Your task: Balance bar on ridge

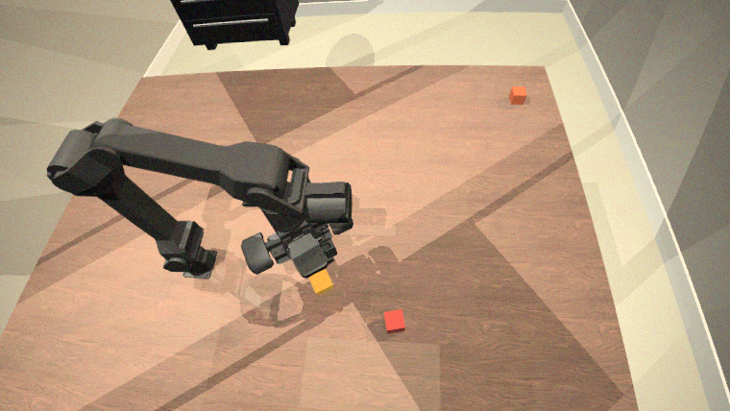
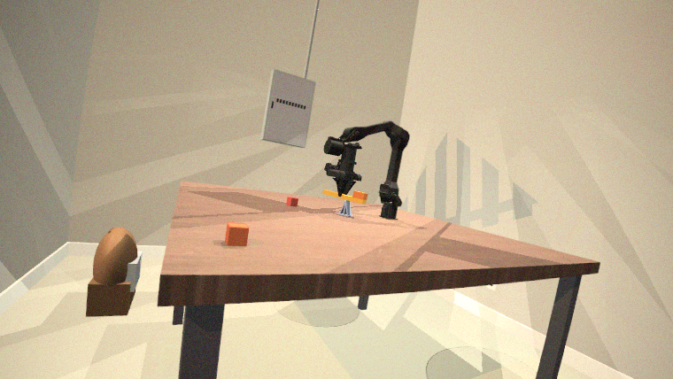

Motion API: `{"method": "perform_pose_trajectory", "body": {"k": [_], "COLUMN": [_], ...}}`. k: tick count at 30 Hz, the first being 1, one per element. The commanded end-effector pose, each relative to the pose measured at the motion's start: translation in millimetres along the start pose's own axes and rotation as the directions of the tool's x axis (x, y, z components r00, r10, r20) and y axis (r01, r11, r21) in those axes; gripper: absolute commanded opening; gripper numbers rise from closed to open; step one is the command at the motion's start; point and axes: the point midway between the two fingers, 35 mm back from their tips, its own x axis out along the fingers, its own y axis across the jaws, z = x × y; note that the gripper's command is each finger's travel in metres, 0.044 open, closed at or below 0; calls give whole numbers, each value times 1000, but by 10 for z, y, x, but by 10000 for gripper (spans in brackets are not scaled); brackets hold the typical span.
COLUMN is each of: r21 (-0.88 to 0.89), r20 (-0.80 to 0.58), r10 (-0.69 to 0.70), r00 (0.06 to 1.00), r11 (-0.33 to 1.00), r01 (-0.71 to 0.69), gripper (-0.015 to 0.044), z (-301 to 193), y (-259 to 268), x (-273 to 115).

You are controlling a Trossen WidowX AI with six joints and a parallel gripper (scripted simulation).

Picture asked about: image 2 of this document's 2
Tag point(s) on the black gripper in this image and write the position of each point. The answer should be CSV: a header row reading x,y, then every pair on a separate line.
x,y
344,176

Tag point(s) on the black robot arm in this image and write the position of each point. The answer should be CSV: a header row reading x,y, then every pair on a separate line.
x,y
399,138

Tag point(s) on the yellow bar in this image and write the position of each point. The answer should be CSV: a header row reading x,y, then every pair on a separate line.
x,y
357,197

